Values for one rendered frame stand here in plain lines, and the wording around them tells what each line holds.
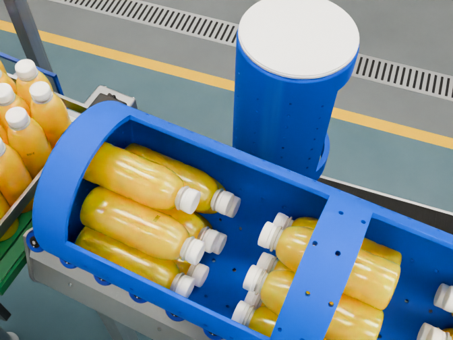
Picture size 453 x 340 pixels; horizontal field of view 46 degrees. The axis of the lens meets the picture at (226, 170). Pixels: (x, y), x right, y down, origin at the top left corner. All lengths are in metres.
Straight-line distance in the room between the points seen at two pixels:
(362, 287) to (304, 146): 0.66
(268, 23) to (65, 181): 0.67
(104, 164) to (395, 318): 0.56
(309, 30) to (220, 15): 1.65
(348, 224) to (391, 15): 2.36
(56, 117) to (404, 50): 2.07
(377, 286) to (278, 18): 0.73
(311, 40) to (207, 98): 1.30
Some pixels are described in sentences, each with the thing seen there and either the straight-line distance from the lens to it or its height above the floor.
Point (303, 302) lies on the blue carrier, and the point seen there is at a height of 1.20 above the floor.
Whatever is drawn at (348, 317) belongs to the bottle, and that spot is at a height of 1.15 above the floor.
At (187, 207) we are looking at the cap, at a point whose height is 1.16.
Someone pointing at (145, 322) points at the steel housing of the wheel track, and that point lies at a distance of 1.07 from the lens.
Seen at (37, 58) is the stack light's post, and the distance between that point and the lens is 1.50.
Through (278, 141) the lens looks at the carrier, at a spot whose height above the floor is 0.80.
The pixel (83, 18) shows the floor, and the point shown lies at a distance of 2.97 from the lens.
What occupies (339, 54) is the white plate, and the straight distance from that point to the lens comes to 1.25.
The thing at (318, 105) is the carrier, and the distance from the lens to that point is 1.27.
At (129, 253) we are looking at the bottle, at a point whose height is 1.09.
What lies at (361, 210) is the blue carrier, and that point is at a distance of 0.79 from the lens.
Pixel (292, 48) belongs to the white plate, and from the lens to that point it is 1.24.
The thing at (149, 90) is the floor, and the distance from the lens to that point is 2.56.
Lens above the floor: 1.89
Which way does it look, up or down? 56 degrees down
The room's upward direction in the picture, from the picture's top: 1 degrees clockwise
